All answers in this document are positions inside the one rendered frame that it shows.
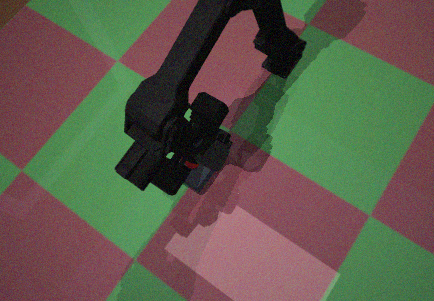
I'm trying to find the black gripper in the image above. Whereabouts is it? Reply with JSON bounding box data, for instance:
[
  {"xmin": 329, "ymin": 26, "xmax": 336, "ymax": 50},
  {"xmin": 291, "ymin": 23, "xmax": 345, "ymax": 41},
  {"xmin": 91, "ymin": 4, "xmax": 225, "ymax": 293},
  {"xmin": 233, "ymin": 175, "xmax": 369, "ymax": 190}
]
[{"xmin": 150, "ymin": 92, "xmax": 229, "ymax": 196}]

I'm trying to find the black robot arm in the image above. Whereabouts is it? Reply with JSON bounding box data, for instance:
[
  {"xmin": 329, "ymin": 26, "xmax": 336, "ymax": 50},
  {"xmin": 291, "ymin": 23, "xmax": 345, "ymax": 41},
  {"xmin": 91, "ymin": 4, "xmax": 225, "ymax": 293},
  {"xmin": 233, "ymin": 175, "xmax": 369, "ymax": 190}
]
[{"xmin": 114, "ymin": 0, "xmax": 307, "ymax": 191}]

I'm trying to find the dark red cylinder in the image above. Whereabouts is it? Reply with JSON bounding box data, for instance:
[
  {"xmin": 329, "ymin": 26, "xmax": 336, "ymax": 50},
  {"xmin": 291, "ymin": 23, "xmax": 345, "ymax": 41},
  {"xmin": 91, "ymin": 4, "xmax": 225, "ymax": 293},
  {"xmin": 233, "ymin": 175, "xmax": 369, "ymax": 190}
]
[{"xmin": 185, "ymin": 161, "xmax": 199, "ymax": 169}]

